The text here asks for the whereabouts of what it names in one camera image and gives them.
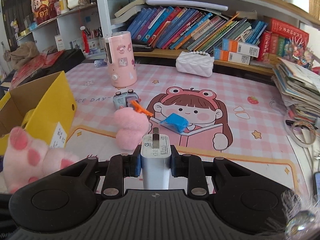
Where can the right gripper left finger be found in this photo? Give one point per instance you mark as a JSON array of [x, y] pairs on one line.
[[117, 169]]

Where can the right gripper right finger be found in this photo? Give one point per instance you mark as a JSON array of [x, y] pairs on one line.
[[189, 166]]

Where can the white power adapter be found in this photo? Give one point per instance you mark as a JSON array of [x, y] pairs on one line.
[[156, 157]]

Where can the pink plush duck toy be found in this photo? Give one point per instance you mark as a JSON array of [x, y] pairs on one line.
[[132, 123]]

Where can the blue packet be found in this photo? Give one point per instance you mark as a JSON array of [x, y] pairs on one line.
[[175, 123]]

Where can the pink plush paw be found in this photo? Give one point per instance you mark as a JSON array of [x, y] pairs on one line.
[[27, 160]]

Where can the pink cartoon desk mat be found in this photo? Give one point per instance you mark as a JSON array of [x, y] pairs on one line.
[[227, 116]]

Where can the yellow cardboard box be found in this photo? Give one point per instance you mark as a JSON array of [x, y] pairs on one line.
[[45, 108]]

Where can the pink cylindrical humidifier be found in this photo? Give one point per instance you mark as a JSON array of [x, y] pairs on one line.
[[120, 59]]

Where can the white quilted purse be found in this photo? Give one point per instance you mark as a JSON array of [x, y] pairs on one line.
[[197, 63]]

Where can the orange white box lower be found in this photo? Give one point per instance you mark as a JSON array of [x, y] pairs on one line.
[[229, 56]]

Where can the orange white box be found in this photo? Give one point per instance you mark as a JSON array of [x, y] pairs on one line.
[[229, 56], [240, 47]]

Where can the black keyboard piano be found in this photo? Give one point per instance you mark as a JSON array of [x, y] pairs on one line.
[[66, 62]]

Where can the red patterned paper sheet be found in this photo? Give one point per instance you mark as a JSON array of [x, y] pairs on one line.
[[35, 66]]

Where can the orange white box upper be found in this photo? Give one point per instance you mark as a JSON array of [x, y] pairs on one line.
[[240, 47]]

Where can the stack of magazines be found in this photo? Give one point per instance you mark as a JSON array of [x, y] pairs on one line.
[[299, 89]]

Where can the white shelf unit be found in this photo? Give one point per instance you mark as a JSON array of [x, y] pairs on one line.
[[63, 29]]

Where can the brown folded cloth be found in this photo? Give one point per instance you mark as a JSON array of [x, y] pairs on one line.
[[23, 54]]

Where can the wooden bookshelf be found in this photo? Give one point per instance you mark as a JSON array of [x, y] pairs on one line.
[[169, 27]]

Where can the red thick dictionary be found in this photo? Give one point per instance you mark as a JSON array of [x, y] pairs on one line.
[[286, 30]]

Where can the red fortune god box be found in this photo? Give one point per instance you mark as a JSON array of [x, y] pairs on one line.
[[43, 10]]

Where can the grey toy camera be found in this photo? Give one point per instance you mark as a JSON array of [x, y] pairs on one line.
[[123, 99]]

